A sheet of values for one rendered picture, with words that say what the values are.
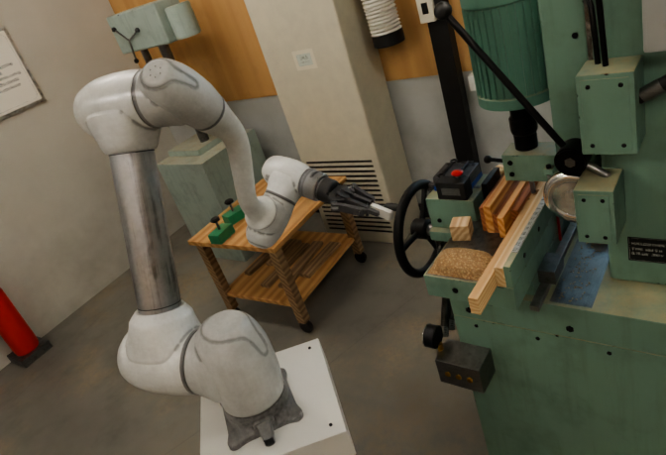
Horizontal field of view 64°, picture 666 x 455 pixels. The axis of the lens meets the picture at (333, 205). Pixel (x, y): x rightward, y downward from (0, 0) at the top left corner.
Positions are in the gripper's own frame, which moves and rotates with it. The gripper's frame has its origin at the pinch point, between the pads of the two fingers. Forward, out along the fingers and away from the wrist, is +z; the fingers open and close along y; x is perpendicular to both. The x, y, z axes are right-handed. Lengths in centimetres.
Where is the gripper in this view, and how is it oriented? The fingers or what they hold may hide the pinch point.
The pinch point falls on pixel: (381, 211)
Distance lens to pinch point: 152.5
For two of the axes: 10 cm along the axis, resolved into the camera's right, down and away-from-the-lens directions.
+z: 8.3, 3.4, -4.3
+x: 0.1, 7.8, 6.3
